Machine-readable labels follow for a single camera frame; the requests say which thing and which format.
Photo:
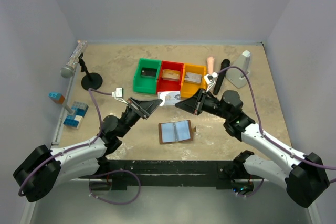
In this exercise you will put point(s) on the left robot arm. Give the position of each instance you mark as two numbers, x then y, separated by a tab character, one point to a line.
45	168

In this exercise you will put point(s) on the green plastic bin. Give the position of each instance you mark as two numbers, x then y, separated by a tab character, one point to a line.
146	85

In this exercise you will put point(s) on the black card in green bin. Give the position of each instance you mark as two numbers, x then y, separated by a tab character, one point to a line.
148	72

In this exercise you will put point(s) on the silver VIP card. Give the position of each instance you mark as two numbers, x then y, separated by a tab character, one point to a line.
169	98

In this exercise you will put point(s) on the silver card in yellow bin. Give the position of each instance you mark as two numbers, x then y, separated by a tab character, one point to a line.
193	78

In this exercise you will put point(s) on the blue toy brick stack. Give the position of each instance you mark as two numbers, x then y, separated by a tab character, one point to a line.
75	119

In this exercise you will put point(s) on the blue orange toy brick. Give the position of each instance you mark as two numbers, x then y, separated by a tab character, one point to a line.
56	97

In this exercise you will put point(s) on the brown leather card holder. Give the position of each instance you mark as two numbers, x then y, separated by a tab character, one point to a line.
176	132

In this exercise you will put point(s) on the pink cylindrical handle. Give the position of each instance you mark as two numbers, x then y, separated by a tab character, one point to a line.
210	64

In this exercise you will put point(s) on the gold VIP card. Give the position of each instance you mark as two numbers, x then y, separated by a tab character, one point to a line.
168	73

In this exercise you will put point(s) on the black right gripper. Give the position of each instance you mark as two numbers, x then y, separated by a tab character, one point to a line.
193	105

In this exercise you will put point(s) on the black microphone stand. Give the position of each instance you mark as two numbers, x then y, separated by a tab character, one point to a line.
90	80

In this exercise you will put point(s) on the silver glitter microphone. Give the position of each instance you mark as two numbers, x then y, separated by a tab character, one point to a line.
68	70

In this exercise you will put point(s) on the yellow plastic bin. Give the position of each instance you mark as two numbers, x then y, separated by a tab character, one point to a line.
188	89

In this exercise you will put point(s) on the red plastic bin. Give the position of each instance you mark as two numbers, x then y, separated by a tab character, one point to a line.
169	85

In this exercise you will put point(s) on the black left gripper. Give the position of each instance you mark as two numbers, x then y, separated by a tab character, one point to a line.
146	107

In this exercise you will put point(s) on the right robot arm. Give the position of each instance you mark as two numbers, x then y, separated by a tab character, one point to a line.
303	176

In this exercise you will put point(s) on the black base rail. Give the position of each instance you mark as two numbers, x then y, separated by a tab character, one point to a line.
120	174

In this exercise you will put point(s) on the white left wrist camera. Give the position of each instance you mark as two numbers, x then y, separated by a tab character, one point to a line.
118	95

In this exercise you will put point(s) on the grey wedge stand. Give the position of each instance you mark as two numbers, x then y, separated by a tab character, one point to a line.
236	75

